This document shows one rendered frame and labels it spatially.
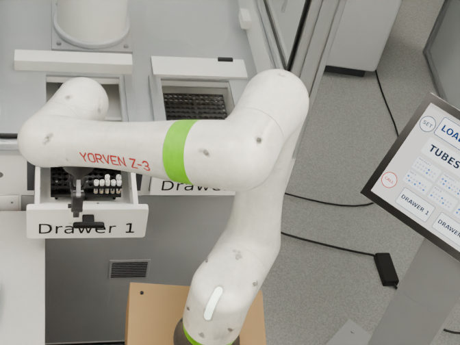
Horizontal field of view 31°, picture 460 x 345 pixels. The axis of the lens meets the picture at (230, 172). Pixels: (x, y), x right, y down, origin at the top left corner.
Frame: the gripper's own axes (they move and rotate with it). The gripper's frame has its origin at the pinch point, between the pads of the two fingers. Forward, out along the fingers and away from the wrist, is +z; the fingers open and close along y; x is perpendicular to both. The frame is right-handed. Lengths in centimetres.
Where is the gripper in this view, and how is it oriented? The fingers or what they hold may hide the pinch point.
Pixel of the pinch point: (75, 212)
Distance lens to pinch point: 197.5
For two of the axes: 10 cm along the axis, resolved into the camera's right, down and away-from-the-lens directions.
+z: -1.7, 6.9, 7.1
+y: 1.5, 7.3, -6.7
